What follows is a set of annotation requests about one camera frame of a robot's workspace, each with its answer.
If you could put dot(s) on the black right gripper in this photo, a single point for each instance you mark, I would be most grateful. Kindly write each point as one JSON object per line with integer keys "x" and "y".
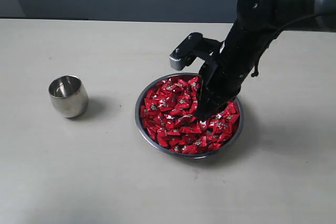
{"x": 222, "y": 82}

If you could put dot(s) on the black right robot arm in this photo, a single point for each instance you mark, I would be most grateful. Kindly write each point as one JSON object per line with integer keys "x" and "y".
{"x": 258, "y": 23}

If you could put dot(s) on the pile of red wrapped candies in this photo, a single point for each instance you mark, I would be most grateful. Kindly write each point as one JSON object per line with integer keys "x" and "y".
{"x": 170, "y": 113}

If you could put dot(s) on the round steel plate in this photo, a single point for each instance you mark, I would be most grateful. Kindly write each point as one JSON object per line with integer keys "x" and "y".
{"x": 141, "y": 129}

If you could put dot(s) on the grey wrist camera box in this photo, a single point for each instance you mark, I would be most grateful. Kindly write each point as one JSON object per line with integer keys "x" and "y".
{"x": 183, "y": 55}

